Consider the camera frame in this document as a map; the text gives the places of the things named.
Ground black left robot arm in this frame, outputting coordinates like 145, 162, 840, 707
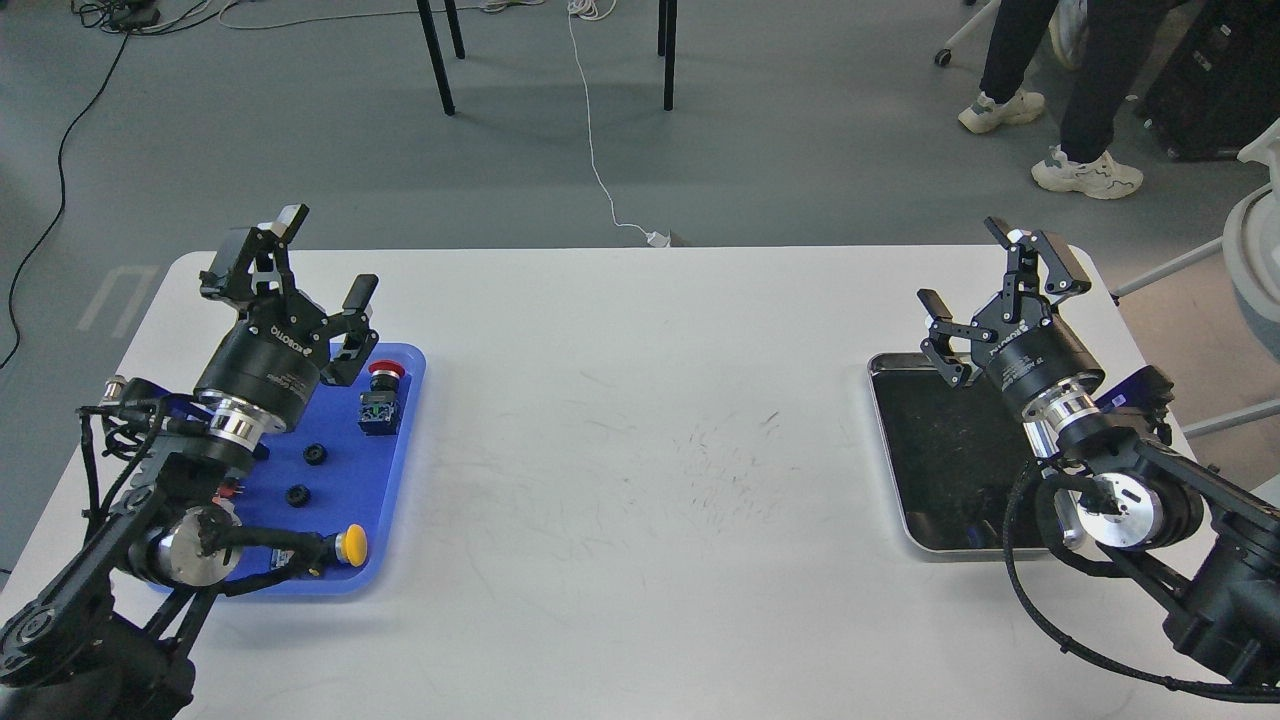
3, 204, 378, 719

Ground small black gear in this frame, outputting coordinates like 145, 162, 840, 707
284, 484, 312, 509
302, 443, 329, 466

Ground black equipment case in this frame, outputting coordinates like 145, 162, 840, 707
1137, 1, 1279, 161

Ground person in black trousers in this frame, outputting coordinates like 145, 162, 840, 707
957, 1, 1170, 200

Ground silver metal tray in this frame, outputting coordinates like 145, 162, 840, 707
867, 352, 1036, 560

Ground red push button switch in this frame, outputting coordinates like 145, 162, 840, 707
358, 359, 406, 436

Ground black floor cable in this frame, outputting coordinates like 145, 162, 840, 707
0, 0, 241, 369

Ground white power cable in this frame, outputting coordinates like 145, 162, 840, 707
566, 0, 673, 247

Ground black table legs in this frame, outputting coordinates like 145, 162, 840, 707
416, 0, 678, 117

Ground blue plastic tray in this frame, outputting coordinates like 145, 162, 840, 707
224, 342, 428, 602

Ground yellow push button switch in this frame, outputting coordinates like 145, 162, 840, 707
305, 524, 369, 577

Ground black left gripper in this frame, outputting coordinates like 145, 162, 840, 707
195, 204, 379, 430

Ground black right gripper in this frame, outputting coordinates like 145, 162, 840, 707
916, 217, 1105, 419

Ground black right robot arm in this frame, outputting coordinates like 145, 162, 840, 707
918, 217, 1279, 705

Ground white office chair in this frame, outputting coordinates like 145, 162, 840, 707
1108, 118, 1280, 501

